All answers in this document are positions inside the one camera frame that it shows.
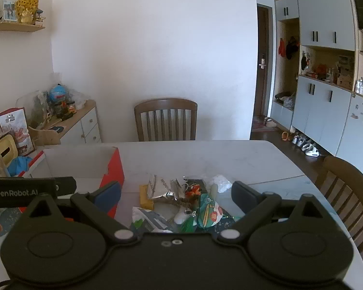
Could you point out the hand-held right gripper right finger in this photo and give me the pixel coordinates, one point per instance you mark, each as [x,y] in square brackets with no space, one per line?
[243,195]

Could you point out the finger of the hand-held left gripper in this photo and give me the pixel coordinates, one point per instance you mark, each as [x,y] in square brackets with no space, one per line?
[66,185]

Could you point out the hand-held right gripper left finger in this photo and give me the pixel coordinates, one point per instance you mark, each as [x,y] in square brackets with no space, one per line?
[110,191]

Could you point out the red cardboard box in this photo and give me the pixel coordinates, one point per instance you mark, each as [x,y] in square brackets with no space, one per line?
[115,169]

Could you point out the green floral fabric pouch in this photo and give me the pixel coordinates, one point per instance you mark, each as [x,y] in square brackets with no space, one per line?
[210,211]

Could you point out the white printed plastic packet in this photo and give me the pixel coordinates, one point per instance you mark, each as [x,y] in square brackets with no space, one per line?
[148,219]

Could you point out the small orange toy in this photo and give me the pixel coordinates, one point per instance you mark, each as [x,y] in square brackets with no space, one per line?
[193,191]

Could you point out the silver foil packet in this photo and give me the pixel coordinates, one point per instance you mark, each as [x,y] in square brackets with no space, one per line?
[161,187]

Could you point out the small white plastic item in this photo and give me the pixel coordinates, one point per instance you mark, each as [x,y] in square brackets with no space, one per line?
[180,216]

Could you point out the clear plastic bag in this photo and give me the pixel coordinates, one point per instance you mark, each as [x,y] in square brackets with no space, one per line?
[222,182]

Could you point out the blue cloth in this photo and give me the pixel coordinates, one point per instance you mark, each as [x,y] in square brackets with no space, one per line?
[19,164]

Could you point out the dark blue fabric pouch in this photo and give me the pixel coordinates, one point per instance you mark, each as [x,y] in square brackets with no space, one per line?
[228,222]

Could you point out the small yellow box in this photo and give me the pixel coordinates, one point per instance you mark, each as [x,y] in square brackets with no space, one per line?
[145,199]

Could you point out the yellow tissue box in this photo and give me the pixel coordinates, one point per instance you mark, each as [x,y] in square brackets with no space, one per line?
[1,149]

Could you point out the black snack packet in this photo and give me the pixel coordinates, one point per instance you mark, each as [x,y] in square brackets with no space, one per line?
[198,183]

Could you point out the light wooden rack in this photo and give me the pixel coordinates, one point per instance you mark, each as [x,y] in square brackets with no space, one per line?
[45,136]

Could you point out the red and white paper bag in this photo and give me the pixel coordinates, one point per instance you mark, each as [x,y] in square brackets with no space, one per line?
[16,130]

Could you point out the white sideboard with wooden top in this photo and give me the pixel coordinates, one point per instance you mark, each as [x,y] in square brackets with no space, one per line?
[89,123]

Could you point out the patterned door mat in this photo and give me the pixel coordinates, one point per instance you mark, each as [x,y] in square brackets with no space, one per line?
[258,125]

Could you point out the small orange shoe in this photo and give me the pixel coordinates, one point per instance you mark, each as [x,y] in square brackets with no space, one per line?
[285,136]

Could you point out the small dark jars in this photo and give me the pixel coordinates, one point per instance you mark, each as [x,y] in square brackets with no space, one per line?
[63,108]

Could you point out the pair of slippers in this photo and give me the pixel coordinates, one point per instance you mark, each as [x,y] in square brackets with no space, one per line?
[270,122]

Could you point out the row of white sneakers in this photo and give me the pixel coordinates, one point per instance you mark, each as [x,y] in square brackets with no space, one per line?
[308,148]

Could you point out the crumpled clear plastic bags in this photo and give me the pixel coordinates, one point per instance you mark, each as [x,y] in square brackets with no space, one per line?
[77,95]

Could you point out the blue plush toy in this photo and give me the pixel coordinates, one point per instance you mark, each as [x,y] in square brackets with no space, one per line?
[58,93]

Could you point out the wooden slat-back chair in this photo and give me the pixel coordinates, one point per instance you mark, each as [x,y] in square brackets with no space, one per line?
[166,105]
[344,181]

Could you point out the white plastic bag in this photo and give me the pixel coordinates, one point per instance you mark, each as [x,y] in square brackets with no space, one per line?
[289,101]

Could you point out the silver door lock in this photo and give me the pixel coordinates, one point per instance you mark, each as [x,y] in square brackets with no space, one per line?
[262,62]

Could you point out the red hanging bag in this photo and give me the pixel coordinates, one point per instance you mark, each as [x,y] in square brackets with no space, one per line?
[281,46]

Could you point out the black hanging bag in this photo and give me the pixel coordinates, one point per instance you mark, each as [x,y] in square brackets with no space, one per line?
[292,48]

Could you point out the dark brown door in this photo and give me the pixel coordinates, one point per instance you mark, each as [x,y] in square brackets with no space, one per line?
[262,36]

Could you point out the golden ornament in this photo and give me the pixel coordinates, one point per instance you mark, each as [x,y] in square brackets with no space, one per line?
[26,6]

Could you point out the grey wall cabinet unit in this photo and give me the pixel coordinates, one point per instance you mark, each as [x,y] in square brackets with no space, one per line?
[323,102]

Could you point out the wooden wall shelf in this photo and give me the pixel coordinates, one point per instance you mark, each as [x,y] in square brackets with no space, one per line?
[16,27]

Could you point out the small photo frame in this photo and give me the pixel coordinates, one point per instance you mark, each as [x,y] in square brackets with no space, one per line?
[9,11]

